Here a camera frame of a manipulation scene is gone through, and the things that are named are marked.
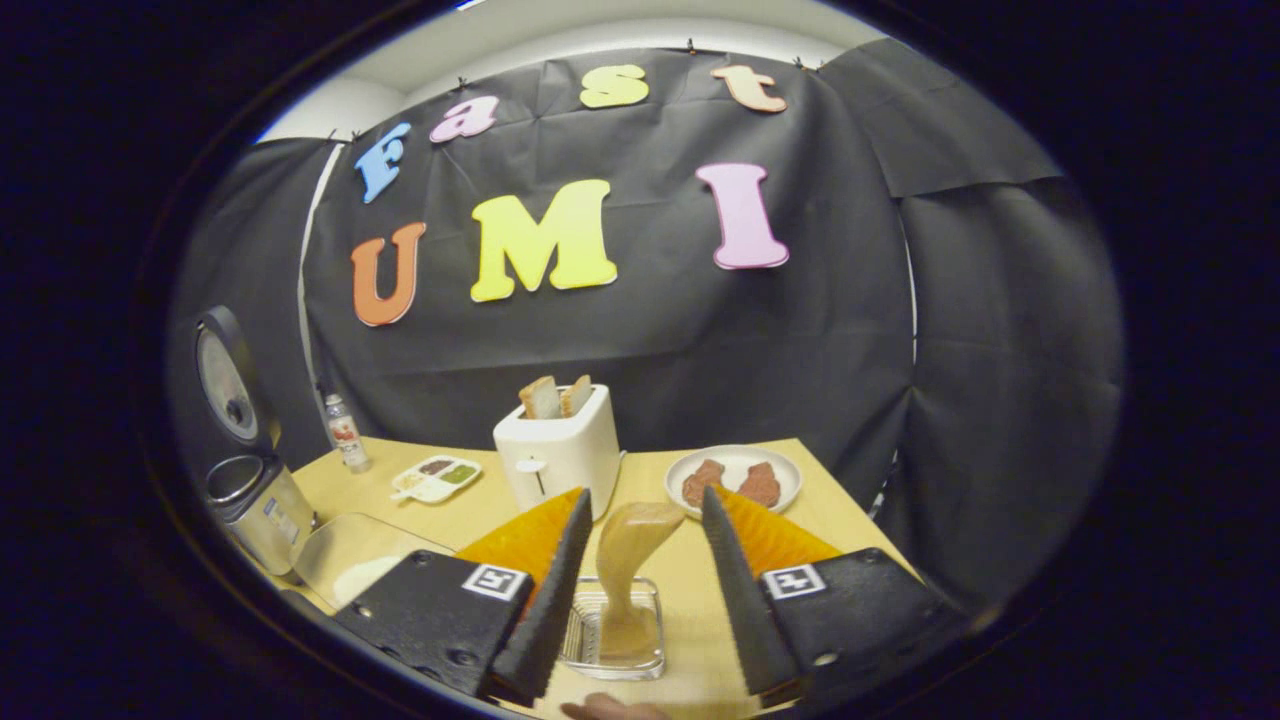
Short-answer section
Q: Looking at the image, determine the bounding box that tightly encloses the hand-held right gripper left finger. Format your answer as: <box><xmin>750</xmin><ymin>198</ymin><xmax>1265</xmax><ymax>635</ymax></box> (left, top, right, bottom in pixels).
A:
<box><xmin>335</xmin><ymin>487</ymin><xmax>594</xmax><ymax>701</ymax></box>

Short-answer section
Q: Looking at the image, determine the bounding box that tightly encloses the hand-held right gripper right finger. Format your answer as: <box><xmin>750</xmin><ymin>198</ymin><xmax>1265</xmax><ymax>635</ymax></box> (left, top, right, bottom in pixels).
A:
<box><xmin>700</xmin><ymin>486</ymin><xmax>966</xmax><ymax>696</ymax></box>

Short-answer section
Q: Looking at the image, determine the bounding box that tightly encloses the clear chopstick holder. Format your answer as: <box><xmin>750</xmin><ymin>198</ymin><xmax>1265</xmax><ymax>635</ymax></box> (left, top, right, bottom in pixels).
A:
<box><xmin>560</xmin><ymin>577</ymin><xmax>666</xmax><ymax>682</ymax></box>

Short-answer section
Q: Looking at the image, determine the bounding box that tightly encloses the wooden spoon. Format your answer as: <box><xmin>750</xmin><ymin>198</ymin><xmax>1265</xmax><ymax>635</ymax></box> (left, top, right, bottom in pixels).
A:
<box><xmin>595</xmin><ymin>502</ymin><xmax>687</xmax><ymax>661</ymax></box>

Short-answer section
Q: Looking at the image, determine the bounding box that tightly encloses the dark lidded silver rice cooker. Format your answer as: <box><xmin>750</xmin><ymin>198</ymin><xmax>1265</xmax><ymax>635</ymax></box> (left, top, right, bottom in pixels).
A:
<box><xmin>193</xmin><ymin>305</ymin><xmax>319</xmax><ymax>579</ymax></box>

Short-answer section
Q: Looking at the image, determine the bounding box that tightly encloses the brown meat piece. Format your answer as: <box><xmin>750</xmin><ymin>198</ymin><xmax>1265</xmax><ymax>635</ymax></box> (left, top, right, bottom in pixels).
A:
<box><xmin>737</xmin><ymin>461</ymin><xmax>782</xmax><ymax>508</ymax></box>
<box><xmin>682</xmin><ymin>459</ymin><xmax>726</xmax><ymax>507</ymax></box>

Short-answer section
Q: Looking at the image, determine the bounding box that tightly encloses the white round plate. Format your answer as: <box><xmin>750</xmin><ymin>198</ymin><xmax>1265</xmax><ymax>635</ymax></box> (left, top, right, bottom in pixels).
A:
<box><xmin>665</xmin><ymin>445</ymin><xmax>804</xmax><ymax>518</ymax></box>

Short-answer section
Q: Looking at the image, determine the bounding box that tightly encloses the white toaster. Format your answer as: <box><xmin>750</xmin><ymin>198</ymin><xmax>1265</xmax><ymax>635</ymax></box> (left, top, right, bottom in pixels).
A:
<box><xmin>493</xmin><ymin>384</ymin><xmax>623</xmax><ymax>521</ymax></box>

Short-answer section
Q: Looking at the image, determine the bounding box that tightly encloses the white divided sauce dish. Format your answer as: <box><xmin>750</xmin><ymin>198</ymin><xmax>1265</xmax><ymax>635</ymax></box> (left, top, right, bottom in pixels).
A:
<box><xmin>390</xmin><ymin>455</ymin><xmax>483</xmax><ymax>504</ymax></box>

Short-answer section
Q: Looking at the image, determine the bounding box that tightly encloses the clear plastic food container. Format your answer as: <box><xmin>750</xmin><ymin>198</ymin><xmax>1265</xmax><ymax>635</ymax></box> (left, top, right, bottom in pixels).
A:
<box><xmin>290</xmin><ymin>512</ymin><xmax>456</xmax><ymax>611</ymax></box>

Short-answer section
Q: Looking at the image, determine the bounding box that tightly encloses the small red label bottle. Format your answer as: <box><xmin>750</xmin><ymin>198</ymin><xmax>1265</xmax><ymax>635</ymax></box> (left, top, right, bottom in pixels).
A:
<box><xmin>324</xmin><ymin>393</ymin><xmax>372</xmax><ymax>474</ymax></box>

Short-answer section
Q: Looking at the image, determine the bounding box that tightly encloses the black backdrop cloth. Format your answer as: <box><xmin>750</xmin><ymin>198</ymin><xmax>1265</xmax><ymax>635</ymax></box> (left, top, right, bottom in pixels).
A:
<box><xmin>170</xmin><ymin>45</ymin><xmax>1126</xmax><ymax>611</ymax></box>

